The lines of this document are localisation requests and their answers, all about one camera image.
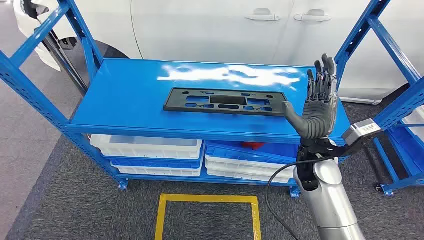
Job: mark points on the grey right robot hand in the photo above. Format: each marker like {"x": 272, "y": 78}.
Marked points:
{"x": 318, "y": 116}

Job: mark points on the black plastic plate frame part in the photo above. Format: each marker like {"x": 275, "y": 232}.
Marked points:
{"x": 172, "y": 99}

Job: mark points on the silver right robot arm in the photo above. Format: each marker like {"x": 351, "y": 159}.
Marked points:
{"x": 328, "y": 205}

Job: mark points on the blue metal shelf rack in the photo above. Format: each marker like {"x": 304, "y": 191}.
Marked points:
{"x": 126, "y": 99}
{"x": 404, "y": 149}

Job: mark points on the yellow floor tape square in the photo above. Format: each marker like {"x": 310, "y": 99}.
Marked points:
{"x": 205, "y": 198}

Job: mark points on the white car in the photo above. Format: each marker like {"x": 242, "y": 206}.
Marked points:
{"x": 198, "y": 33}

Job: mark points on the black metal bar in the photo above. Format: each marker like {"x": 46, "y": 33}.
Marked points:
{"x": 66, "y": 63}

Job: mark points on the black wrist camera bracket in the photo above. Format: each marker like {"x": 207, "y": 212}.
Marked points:
{"x": 334, "y": 150}

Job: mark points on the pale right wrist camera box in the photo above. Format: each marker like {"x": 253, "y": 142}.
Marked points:
{"x": 361, "y": 130}

